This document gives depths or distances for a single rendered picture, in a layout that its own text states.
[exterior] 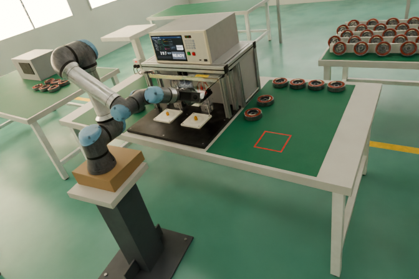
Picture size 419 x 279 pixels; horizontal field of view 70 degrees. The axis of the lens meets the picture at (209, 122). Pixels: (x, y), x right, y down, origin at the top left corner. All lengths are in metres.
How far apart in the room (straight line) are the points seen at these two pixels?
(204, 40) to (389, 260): 1.66
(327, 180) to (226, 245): 0.98
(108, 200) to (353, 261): 1.44
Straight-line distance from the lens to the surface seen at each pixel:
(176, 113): 2.09
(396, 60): 2.62
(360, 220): 2.31
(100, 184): 1.69
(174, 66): 1.98
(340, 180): 1.46
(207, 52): 1.82
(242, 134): 1.78
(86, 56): 1.58
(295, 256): 2.10
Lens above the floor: 1.75
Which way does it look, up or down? 31 degrees down
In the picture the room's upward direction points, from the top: 13 degrees counter-clockwise
